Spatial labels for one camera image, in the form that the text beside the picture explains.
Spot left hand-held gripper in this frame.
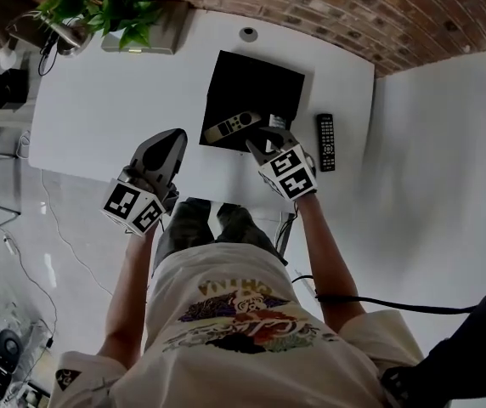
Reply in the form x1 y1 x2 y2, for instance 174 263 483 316
101 127 189 238

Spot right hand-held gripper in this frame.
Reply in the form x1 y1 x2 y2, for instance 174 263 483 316
245 126 319 202

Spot beige remote control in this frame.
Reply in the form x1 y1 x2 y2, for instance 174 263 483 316
203 110 263 145

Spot black remote control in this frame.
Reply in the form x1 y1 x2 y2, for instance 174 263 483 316
315 113 336 173

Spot black box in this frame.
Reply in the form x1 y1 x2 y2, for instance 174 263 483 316
199 49 306 153

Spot person's left forearm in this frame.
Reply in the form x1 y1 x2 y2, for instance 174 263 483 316
96 227 163 371

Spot person's right forearm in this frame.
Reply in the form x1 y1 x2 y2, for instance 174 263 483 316
296 193 367 335

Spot dark camouflage trousers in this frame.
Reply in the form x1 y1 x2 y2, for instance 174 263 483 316
153 197 289 271

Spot silver desk lamp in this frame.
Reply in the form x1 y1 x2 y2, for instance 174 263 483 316
0 10 93 70

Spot green potted plant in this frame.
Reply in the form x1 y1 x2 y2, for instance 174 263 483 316
37 0 163 51

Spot black desk organizer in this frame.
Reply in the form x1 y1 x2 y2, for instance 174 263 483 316
0 68 30 111

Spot white printed t-shirt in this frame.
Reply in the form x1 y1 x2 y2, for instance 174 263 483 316
47 242 425 408

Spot black round device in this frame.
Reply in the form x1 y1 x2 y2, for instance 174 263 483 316
0 328 25 403

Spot white floor cable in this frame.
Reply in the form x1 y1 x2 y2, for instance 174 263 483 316
40 170 115 297

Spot thick black cable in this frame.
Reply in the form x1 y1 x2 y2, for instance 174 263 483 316
291 274 482 316

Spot black shoulder strap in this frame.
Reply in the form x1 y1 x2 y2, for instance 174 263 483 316
381 285 486 408

